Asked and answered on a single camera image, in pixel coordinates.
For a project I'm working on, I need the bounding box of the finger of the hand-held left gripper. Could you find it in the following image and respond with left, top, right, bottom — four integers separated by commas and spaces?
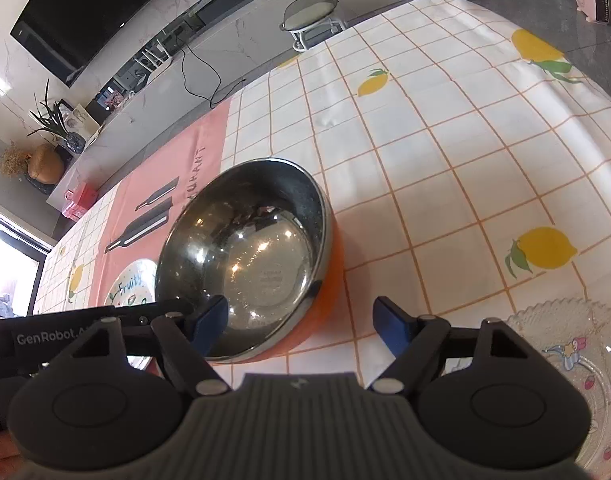
110, 299, 191, 322

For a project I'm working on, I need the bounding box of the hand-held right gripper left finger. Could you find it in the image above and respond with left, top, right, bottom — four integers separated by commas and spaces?
46, 296, 232, 396

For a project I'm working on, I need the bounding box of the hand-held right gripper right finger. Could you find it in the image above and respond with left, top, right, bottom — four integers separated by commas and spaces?
368, 296, 551, 395

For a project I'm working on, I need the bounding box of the white fruit-print plate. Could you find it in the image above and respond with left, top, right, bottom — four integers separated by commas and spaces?
106, 258, 161, 376

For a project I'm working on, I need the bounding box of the steel bowl with orange outside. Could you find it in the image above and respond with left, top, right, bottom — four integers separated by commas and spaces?
154, 158, 343, 365

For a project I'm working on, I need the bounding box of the person's left hand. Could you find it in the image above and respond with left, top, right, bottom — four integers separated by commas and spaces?
0, 432, 31, 480

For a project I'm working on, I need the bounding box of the large window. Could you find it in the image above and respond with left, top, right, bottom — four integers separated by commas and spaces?
0, 205, 54, 318

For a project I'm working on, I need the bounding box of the red box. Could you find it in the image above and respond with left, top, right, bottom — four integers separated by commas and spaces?
63, 183, 99, 218

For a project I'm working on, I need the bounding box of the checked lemon-print tablecloth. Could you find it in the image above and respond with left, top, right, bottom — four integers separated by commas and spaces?
33, 0, 611, 480

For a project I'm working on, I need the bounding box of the brown gourd-shaped vase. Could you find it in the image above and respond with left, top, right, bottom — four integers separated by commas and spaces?
27, 142, 65, 184

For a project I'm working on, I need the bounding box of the dried flower bunch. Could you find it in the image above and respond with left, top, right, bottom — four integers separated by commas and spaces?
0, 145, 34, 178

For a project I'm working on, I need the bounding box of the white framed picture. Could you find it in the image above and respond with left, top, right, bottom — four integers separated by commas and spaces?
58, 99, 101, 141

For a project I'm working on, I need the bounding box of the clear glass cartoon-print plate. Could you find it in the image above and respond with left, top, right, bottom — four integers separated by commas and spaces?
503, 297, 611, 480

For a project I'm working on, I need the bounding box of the green potted plant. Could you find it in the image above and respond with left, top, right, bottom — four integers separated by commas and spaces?
28, 80, 81, 141

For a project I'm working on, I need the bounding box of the colourful small box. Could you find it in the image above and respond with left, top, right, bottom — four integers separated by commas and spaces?
100, 87, 126, 111

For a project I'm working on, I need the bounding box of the long grey marble cabinet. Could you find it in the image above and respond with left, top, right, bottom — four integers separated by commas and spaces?
46, 0, 426, 206

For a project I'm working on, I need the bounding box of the white stool with grey cushion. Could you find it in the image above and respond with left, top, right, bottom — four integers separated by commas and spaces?
280, 0, 345, 52

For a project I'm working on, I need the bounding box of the black cable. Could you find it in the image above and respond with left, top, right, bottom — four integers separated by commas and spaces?
180, 42, 246, 108

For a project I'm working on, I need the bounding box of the black wall television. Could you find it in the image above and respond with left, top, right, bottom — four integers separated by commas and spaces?
10, 0, 224, 86

